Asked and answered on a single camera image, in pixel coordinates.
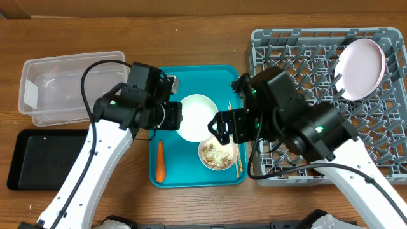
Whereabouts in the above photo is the small white bowl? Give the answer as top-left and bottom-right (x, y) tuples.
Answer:
(177, 94), (218, 142)

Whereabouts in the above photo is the white bowl with food scraps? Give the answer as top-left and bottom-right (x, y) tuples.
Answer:
(198, 136), (238, 171)

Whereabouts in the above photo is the large white plate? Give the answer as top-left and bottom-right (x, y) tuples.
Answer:
(334, 39), (385, 101)

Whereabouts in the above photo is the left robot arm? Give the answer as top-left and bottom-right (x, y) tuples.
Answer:
(33, 62), (182, 228)

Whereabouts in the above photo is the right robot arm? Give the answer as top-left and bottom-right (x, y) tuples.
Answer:
(207, 67), (406, 228)

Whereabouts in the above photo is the grey dishwasher rack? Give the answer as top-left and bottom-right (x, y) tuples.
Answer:
(247, 27), (406, 185)

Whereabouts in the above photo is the right wooden chopstick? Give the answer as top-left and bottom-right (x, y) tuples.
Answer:
(228, 100), (244, 172)

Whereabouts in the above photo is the wooden chopstick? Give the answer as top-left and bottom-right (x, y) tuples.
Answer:
(228, 101), (240, 178)
(228, 100), (244, 172)

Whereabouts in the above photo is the left wooden chopstick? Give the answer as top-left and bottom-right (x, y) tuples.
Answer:
(228, 101), (240, 178)

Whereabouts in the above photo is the orange carrot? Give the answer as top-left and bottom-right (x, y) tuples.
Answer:
(156, 140), (166, 183)

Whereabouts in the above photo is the teal serving tray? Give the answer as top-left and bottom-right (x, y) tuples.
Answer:
(149, 65), (247, 188)

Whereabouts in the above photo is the clear plastic storage bin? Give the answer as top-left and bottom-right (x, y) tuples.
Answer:
(18, 51), (126, 127)

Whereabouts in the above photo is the black plastic tray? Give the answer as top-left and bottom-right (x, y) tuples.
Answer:
(6, 129), (88, 191)

